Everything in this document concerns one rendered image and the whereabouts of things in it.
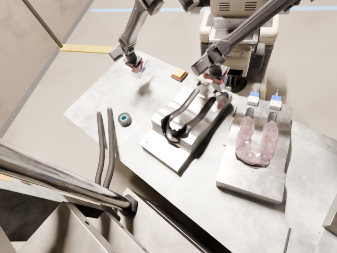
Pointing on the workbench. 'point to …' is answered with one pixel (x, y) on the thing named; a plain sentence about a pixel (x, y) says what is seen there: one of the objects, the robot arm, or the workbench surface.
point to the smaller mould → (331, 218)
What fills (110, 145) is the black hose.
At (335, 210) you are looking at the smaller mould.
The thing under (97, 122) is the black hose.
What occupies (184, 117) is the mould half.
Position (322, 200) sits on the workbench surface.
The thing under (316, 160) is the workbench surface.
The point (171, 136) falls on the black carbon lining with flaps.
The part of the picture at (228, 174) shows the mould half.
